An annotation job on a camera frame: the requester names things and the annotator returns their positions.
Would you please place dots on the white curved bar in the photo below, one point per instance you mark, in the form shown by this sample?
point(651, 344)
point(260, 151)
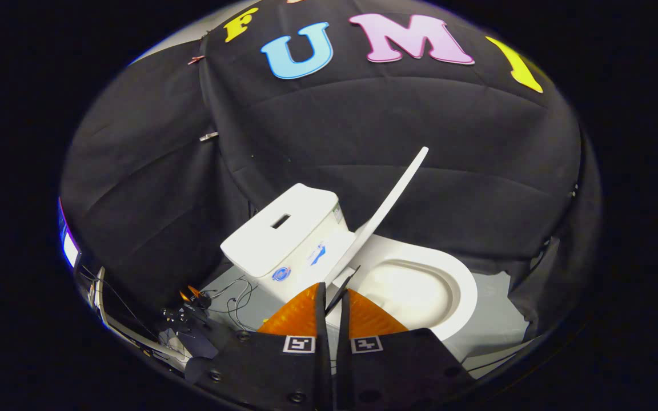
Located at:
point(129, 337)

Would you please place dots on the white toilet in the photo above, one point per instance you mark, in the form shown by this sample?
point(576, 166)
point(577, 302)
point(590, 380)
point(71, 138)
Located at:
point(289, 234)

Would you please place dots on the small silver clip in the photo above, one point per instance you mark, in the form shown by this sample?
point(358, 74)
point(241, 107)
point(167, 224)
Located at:
point(209, 136)

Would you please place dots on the black backdrop cloth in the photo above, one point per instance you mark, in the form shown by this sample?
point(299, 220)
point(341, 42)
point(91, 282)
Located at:
point(397, 142)

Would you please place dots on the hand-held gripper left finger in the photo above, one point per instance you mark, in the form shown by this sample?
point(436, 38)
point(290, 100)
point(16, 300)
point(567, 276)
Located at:
point(322, 342)

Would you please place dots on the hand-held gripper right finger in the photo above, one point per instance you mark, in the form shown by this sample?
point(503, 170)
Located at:
point(344, 354)

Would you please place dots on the small red clip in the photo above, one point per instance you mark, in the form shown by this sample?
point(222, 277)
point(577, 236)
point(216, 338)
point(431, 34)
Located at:
point(195, 59)

